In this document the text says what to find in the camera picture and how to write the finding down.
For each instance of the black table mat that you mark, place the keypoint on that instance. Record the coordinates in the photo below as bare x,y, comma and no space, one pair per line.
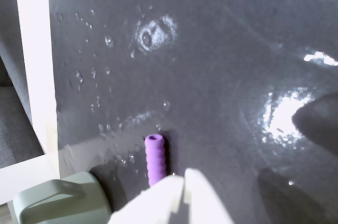
211,76

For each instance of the grey fabric seat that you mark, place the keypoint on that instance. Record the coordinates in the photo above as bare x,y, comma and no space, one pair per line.
13,129

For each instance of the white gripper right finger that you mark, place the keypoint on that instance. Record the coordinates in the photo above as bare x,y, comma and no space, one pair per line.
203,203

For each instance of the purple ribbed pen grip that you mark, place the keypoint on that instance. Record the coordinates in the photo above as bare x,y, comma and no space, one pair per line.
155,160

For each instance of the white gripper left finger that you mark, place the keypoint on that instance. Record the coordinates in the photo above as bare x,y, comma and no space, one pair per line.
153,203

